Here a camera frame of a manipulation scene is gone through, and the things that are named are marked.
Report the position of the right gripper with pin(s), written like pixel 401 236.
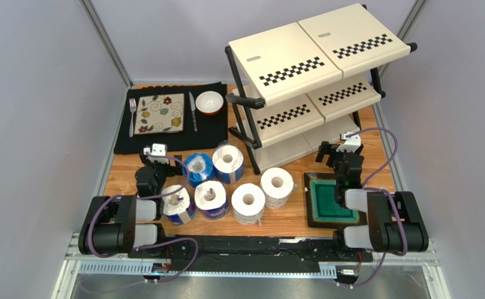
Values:
pixel 337 157

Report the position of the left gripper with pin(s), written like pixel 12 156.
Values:
pixel 172 170

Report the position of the Tempo paper roll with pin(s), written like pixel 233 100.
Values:
pixel 179 207
pixel 211 199

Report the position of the white patterned paper roll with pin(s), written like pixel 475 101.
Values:
pixel 248 202

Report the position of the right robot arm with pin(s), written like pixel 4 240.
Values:
pixel 394 222

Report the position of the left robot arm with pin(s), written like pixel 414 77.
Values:
pixel 128 224

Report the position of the cream checkered three-tier shelf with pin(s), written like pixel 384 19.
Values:
pixel 305 82

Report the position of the blue wrapped paper roll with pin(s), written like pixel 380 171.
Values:
pixel 199 168

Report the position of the floral square plate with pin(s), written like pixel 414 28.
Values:
pixel 160 114

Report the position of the green square glazed plate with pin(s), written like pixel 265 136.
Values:
pixel 322 209

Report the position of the black cloth placemat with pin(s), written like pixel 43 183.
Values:
pixel 211 130

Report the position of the white roll with blue band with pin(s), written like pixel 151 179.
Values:
pixel 228 164

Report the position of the silver fork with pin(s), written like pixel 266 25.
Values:
pixel 132 109

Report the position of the silver table knife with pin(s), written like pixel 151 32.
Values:
pixel 193 108

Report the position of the white and orange bowl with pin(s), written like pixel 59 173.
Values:
pixel 209 103

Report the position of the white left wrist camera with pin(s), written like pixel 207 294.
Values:
pixel 155 150

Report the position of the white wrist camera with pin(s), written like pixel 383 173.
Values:
pixel 351 142
pixel 155 150

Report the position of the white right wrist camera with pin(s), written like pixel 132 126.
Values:
pixel 351 142

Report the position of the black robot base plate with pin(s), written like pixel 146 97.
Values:
pixel 235 254

